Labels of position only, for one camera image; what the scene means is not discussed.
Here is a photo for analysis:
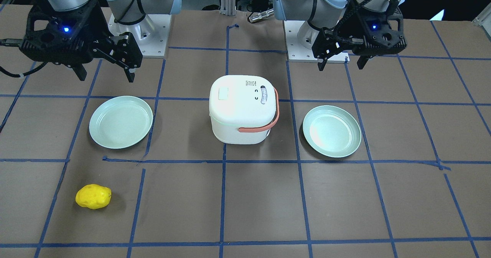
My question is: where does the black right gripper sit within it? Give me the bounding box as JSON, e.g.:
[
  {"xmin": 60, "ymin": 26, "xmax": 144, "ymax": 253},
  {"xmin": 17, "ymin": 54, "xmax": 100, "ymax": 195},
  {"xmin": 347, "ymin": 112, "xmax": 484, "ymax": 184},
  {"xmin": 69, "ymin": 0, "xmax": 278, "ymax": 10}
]
[{"xmin": 19, "ymin": 0, "xmax": 143, "ymax": 83}]

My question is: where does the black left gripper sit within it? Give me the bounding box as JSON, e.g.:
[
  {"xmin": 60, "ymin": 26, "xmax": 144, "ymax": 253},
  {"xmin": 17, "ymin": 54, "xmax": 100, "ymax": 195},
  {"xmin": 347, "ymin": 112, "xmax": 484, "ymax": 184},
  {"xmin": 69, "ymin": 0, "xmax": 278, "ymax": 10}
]
[{"xmin": 311, "ymin": 7, "xmax": 407, "ymax": 71}]

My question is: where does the white rice cooker orange handle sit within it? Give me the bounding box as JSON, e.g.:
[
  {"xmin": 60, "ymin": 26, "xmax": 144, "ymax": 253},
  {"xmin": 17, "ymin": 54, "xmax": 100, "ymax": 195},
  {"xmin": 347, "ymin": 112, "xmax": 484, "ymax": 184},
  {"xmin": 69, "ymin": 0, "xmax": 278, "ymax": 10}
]
[{"xmin": 209, "ymin": 75, "xmax": 280, "ymax": 145}]

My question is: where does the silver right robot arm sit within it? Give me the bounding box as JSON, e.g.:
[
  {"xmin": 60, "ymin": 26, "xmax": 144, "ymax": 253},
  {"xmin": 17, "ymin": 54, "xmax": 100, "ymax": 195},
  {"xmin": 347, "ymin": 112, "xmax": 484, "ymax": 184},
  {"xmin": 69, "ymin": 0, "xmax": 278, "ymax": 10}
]
[{"xmin": 14, "ymin": 0, "xmax": 182, "ymax": 83}]

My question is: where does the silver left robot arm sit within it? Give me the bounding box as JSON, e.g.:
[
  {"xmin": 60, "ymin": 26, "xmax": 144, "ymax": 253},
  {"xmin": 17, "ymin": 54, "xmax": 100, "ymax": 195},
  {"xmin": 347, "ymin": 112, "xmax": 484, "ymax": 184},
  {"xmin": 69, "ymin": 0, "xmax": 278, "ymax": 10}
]
[{"xmin": 272, "ymin": 0, "xmax": 407, "ymax": 71}]

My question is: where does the mint green plate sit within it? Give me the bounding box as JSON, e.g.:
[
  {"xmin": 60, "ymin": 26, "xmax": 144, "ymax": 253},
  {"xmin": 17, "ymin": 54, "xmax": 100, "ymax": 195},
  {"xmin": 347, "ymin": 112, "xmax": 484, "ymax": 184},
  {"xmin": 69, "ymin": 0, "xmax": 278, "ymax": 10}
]
[
  {"xmin": 302, "ymin": 105, "xmax": 362, "ymax": 158},
  {"xmin": 88, "ymin": 96, "xmax": 154, "ymax": 149}
]

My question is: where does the yellow toy lemon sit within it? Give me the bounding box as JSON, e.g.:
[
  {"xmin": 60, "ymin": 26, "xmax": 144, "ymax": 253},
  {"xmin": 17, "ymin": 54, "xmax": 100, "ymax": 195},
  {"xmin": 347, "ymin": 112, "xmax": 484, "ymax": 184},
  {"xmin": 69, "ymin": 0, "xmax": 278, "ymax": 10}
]
[{"xmin": 75, "ymin": 184, "xmax": 112, "ymax": 210}]

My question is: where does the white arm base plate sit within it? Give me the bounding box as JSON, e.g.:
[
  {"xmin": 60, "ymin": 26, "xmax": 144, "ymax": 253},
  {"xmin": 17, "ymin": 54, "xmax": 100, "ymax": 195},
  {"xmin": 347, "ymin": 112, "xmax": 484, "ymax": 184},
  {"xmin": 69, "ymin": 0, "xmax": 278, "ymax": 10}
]
[
  {"xmin": 108, "ymin": 14, "xmax": 173, "ymax": 58},
  {"xmin": 283, "ymin": 20, "xmax": 350, "ymax": 63}
]

